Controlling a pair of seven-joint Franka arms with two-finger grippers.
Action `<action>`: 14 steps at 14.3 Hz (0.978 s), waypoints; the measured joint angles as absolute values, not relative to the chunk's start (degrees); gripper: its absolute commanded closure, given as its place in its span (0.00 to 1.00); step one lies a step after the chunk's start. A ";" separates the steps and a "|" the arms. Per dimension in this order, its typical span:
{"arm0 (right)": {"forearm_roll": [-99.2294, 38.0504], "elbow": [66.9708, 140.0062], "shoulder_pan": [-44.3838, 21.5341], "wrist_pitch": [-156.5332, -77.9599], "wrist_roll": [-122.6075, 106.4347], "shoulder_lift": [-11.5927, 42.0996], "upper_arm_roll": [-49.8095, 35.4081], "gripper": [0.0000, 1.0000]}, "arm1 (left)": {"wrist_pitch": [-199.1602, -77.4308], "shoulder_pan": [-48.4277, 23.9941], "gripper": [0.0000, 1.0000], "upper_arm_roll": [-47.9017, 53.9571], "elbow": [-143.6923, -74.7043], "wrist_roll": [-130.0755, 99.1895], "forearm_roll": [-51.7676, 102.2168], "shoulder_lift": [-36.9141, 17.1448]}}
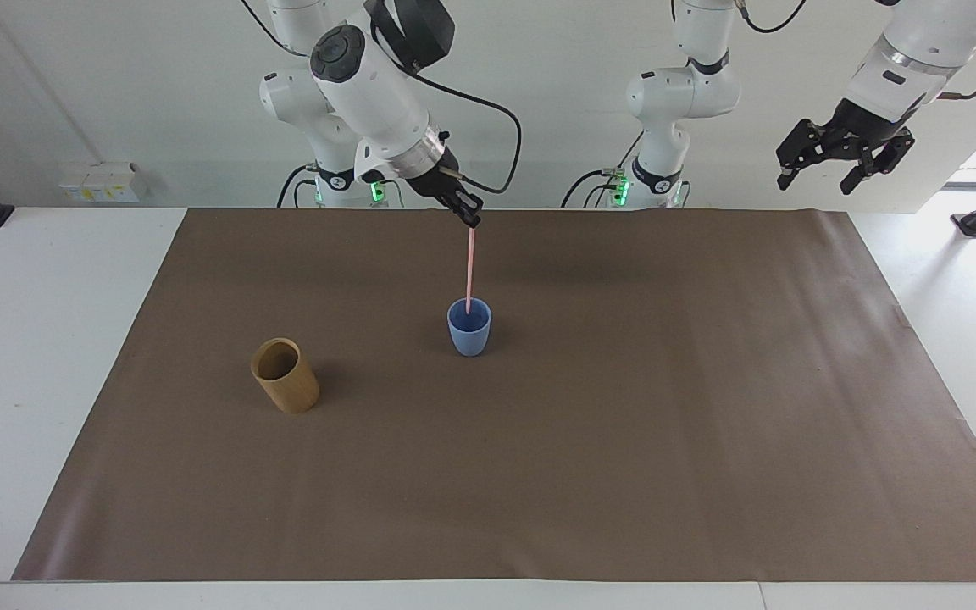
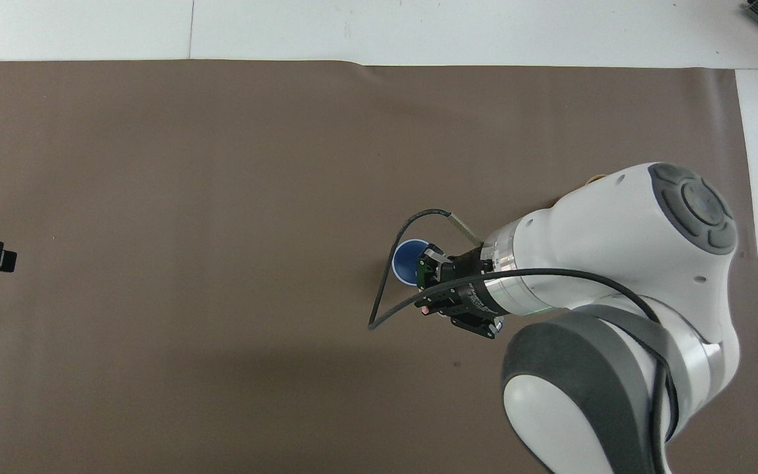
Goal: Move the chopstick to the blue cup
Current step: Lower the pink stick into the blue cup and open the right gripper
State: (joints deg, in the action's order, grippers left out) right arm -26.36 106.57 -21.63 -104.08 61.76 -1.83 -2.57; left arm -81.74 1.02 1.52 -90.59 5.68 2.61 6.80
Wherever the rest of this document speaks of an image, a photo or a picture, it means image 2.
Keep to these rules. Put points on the beige cup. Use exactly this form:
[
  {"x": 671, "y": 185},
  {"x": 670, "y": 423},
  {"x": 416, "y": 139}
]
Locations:
[{"x": 596, "y": 178}]

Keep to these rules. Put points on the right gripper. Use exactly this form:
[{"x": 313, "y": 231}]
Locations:
[{"x": 468, "y": 286}]

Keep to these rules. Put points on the blue cup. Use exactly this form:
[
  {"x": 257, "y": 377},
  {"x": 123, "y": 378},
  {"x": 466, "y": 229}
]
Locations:
[{"x": 406, "y": 263}]

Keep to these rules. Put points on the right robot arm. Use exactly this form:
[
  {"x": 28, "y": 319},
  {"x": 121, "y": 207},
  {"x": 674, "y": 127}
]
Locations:
[{"x": 616, "y": 217}]

